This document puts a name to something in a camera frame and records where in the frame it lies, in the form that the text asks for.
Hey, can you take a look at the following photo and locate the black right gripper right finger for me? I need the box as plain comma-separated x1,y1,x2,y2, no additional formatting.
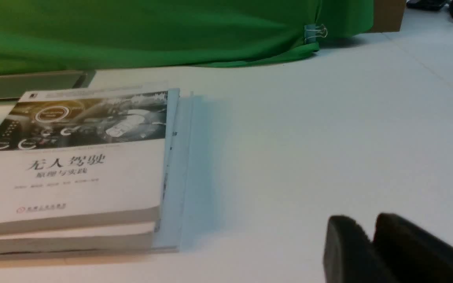
373,213,453,283

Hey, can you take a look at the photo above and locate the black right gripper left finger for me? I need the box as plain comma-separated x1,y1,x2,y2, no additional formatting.
322,215,397,283

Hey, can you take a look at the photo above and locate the thin bottom book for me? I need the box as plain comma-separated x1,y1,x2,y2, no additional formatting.
0,93,196,261

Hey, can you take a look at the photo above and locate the white middle book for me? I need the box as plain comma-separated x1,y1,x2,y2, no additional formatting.
0,222,156,255

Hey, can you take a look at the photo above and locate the white book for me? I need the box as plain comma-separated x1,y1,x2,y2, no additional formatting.
0,222,156,255
0,85,180,235

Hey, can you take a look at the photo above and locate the metal binder clip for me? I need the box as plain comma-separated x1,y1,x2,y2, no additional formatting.
304,24,328,44

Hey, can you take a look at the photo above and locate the brown cardboard box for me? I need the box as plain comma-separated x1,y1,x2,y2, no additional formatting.
367,0,406,33

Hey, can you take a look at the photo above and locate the white top book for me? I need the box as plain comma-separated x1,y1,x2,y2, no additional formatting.
0,85,180,235

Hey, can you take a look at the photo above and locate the green backdrop cloth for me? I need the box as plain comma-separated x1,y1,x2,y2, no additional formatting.
0,0,374,75

